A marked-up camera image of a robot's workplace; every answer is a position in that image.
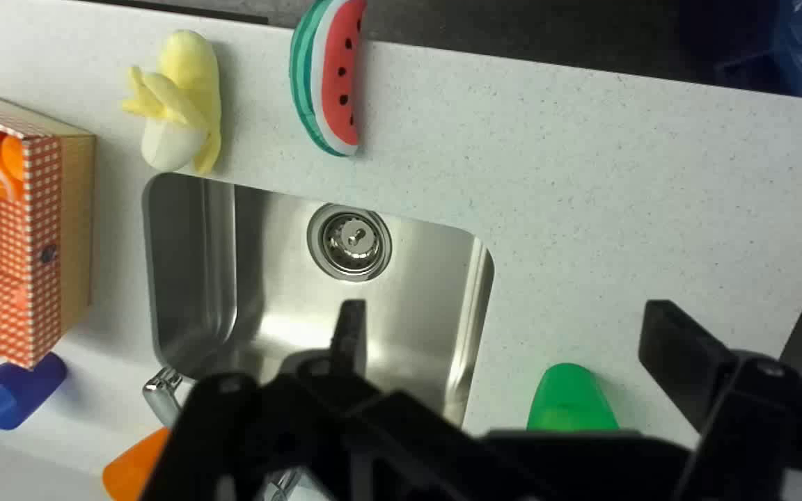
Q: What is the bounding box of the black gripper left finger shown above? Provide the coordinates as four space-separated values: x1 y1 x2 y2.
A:
328 298 371 378

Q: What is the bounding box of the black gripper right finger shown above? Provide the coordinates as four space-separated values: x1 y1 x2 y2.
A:
637 298 750 437

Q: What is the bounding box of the plush watermelon slice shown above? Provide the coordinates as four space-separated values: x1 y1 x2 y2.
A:
288 0 371 160

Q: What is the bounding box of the yellow plush banana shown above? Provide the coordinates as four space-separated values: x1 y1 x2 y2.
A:
118 28 227 179

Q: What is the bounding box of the plush orange slice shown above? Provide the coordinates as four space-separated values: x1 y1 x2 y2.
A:
0 134 28 206

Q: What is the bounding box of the metal sink drain strainer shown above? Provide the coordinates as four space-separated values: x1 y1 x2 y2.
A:
305 199 397 284

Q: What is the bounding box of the stainless steel sink basin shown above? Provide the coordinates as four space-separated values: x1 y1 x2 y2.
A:
139 169 498 430

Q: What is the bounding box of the green plastic cup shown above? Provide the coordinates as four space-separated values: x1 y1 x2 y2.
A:
525 361 625 437

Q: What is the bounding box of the chrome sink faucet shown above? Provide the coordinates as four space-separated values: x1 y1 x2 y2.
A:
139 361 195 430

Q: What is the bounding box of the orange plastic cup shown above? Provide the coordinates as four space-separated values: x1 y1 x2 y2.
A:
101 426 175 501

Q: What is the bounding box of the orange checkered cardboard box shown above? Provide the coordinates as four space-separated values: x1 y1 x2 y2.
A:
0 85 99 369

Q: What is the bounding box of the blue plastic cup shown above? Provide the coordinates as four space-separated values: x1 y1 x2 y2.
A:
0 350 72 435

